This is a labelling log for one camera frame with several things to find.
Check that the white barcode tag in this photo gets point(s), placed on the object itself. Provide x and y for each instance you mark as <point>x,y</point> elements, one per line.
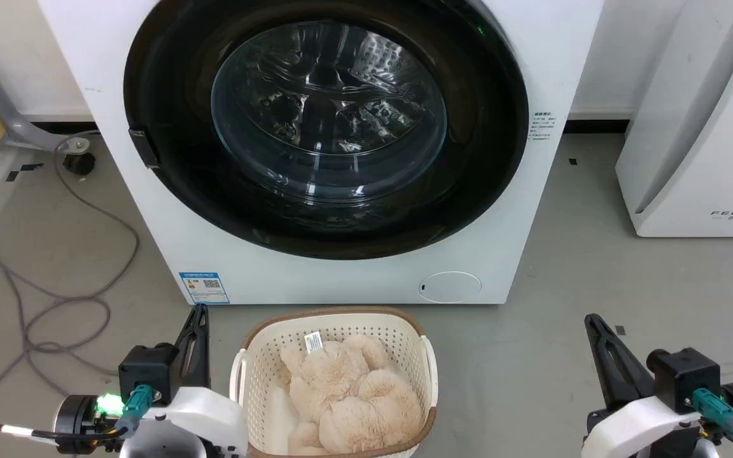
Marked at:
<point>313,342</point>

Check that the round black glass washer door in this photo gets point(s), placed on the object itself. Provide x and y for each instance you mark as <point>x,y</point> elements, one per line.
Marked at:
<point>328,114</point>

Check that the white air purifier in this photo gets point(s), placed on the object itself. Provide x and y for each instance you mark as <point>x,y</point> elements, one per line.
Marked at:
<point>704,140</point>

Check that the grey metal stand leg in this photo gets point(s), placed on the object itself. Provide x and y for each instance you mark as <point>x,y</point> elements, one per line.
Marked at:
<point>10,114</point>

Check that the white front-load washing machine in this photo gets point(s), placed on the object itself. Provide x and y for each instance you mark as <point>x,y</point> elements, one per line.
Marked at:
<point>347,280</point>

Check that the cream perforated laundry basket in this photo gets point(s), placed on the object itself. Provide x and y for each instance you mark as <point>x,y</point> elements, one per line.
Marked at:
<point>258,381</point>

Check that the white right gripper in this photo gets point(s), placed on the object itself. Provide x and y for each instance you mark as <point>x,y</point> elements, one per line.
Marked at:
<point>634,429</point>

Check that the small printed warning label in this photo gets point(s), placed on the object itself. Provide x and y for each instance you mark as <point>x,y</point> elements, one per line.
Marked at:
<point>543,127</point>

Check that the beige plush teddy bear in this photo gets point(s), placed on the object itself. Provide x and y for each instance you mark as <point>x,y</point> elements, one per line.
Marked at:
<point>354,401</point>

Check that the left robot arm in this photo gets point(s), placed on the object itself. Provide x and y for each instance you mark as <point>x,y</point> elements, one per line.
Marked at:
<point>77,423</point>

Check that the round white filter cover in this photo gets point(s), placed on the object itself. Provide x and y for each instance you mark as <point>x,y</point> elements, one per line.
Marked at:
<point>450,286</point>

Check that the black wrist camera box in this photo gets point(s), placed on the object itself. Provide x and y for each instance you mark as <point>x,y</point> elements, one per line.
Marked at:
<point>148,372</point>
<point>684,375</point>

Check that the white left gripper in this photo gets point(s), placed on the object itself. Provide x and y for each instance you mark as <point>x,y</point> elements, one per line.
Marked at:
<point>201,420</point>

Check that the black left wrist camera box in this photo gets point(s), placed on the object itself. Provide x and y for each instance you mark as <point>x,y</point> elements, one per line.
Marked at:
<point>148,372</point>

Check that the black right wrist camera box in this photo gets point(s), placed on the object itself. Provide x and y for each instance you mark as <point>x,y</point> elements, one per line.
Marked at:
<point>684,375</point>

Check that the black caster wheel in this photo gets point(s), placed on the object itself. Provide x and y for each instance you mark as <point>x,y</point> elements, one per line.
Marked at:
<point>79,163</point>

